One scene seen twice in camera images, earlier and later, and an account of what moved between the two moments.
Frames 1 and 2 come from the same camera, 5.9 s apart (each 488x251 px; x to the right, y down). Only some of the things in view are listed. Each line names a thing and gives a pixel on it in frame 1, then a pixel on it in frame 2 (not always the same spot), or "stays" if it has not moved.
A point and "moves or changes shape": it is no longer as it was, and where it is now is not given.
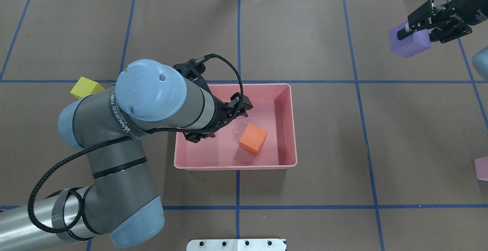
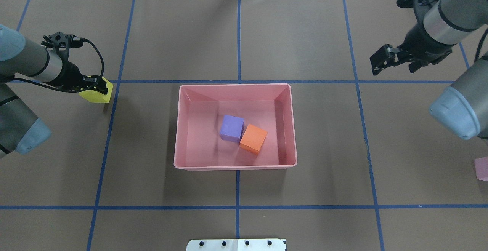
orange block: (252, 139) stays
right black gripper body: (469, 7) -> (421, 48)
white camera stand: (236, 245) stays
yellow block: (84, 87) moves or changes shape
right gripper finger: (405, 32) -> (387, 56)
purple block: (417, 42) moves or changes shape
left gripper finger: (246, 104) -> (94, 81)
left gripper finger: (196, 137) -> (103, 90)
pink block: (481, 168) stays
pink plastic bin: (265, 139) stays
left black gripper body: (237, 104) -> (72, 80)
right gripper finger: (424, 17) -> (414, 66)
